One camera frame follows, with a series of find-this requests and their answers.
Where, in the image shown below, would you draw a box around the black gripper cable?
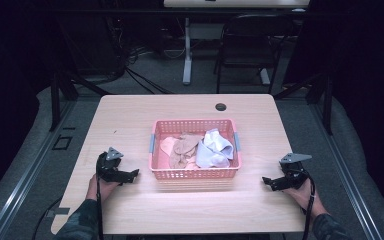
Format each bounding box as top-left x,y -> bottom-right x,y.
300,170 -> 317,240
95,156 -> 105,240

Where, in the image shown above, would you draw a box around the black floor cables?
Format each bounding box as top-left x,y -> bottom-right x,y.
106,19 -> 188,95

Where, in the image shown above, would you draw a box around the beige sock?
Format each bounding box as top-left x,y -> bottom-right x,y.
168,132 -> 205,170

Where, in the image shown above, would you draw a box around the black metal stand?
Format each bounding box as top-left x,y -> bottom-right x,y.
273,71 -> 335,136
48,69 -> 112,133

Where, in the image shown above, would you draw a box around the lavender sock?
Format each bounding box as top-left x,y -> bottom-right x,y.
195,139 -> 231,169

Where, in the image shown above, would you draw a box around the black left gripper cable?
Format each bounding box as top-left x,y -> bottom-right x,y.
95,156 -> 105,240

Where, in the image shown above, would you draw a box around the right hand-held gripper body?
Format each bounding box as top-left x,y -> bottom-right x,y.
278,152 -> 313,191

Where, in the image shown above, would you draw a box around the white desk with leg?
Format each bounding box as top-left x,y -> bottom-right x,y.
162,0 -> 312,86

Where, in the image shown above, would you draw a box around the black folding chair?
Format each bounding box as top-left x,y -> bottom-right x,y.
213,13 -> 295,95

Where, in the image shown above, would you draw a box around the white sock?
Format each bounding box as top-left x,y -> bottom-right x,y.
203,128 -> 235,161

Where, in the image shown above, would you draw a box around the aluminium floor rail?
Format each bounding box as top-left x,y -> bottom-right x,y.
0,99 -> 78,240
308,99 -> 384,240

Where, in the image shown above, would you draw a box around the pink plastic basket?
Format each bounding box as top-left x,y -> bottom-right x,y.
147,118 -> 243,181

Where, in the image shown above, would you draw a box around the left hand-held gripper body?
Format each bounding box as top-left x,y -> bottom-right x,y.
95,146 -> 125,183

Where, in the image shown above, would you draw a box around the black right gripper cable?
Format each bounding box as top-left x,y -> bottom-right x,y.
300,170 -> 317,240

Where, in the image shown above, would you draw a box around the person's right hand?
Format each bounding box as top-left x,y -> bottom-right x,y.
282,181 -> 330,218

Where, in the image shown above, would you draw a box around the light pink sock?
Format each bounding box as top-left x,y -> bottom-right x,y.
159,136 -> 180,158

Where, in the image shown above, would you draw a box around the grey tape strip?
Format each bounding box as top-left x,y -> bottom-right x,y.
45,206 -> 71,218

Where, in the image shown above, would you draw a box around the person's left hand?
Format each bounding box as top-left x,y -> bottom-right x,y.
85,173 -> 121,203

